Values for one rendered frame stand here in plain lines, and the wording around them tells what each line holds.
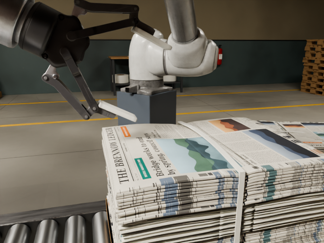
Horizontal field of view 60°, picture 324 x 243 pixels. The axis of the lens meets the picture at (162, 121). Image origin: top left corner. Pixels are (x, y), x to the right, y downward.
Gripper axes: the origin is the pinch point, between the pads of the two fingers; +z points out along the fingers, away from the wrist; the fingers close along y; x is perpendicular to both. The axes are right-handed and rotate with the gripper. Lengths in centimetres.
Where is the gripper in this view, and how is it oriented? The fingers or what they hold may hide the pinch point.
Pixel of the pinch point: (146, 81)
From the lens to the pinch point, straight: 49.5
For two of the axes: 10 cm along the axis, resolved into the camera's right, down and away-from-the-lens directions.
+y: -4.4, 8.9, 1.4
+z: 8.6, 3.7, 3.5
